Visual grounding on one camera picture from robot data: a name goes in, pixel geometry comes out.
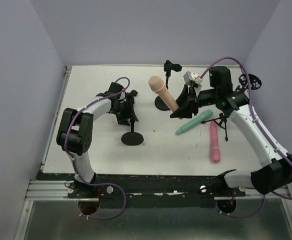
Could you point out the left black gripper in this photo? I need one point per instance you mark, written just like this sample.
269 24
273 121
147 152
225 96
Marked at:
126 107

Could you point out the aluminium frame rail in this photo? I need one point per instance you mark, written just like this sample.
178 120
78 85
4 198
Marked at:
28 203

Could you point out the beige toy microphone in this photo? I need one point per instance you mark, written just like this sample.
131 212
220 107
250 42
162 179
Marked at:
158 86

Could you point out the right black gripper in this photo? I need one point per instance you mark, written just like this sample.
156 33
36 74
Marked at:
191 100

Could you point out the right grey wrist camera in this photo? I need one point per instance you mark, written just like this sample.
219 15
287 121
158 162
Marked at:
192 79

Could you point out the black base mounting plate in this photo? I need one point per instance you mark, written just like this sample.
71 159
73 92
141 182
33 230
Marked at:
112 191

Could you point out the pink toy microphone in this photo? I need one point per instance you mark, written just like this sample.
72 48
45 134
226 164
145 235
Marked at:
215 154

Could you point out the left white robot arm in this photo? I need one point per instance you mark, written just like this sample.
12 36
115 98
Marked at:
76 128

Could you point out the teal toy microphone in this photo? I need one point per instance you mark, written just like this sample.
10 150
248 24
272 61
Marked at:
194 122

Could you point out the black tripod microphone stand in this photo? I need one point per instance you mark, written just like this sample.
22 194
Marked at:
251 81

